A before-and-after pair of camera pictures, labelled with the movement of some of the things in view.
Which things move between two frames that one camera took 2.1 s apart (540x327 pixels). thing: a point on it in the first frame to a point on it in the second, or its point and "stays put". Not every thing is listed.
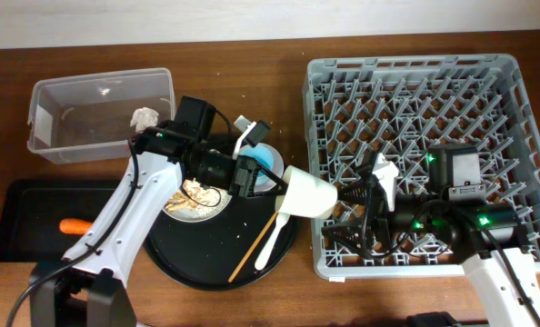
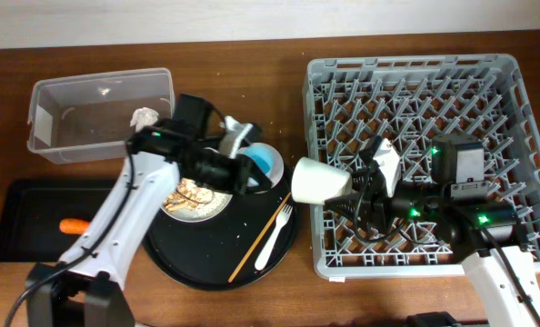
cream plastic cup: [303, 194] to [314, 181]
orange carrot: [75, 225] stays put
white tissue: [144, 117] stays put
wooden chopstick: [255, 248] stays put
